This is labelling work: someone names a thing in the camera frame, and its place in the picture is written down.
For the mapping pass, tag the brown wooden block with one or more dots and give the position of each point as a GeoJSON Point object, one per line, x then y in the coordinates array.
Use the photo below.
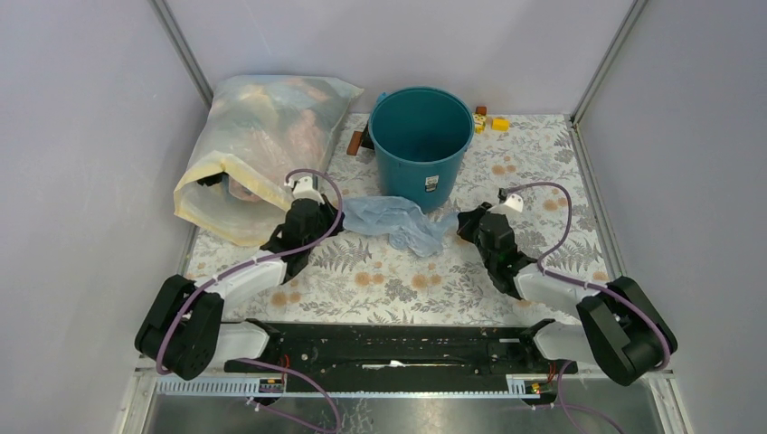
{"type": "Point", "coordinates": [358, 140]}

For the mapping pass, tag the large translucent stuffed bag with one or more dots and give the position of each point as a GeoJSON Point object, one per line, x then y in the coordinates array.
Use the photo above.
{"type": "Point", "coordinates": [259, 128]}

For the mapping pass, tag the yellow toy block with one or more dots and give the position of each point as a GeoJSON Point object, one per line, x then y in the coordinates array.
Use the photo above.
{"type": "Point", "coordinates": [500, 124]}

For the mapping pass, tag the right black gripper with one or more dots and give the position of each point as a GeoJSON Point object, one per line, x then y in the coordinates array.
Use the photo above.
{"type": "Point", "coordinates": [468, 220]}

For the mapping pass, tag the light blue plastic trash bag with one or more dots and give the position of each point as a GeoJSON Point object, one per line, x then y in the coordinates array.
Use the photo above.
{"type": "Point", "coordinates": [401, 220]}

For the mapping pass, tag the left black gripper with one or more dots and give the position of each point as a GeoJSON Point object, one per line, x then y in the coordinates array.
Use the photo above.
{"type": "Point", "coordinates": [330, 212]}

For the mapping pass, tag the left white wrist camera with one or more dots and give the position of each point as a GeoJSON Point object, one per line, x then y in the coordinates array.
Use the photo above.
{"type": "Point", "coordinates": [304, 186]}

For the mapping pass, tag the floral patterned table mat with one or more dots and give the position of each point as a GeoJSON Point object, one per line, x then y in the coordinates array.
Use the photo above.
{"type": "Point", "coordinates": [351, 278]}

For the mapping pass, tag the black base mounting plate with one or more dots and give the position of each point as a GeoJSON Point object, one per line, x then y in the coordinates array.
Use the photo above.
{"type": "Point", "coordinates": [401, 358]}

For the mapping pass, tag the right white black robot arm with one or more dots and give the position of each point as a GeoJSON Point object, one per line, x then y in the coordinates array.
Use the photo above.
{"type": "Point", "coordinates": [619, 329]}

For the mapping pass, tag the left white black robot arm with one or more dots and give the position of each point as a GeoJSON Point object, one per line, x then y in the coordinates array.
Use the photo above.
{"type": "Point", "coordinates": [184, 325]}

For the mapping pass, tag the teal plastic trash bin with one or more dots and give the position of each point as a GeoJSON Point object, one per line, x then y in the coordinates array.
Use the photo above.
{"type": "Point", "coordinates": [420, 136]}

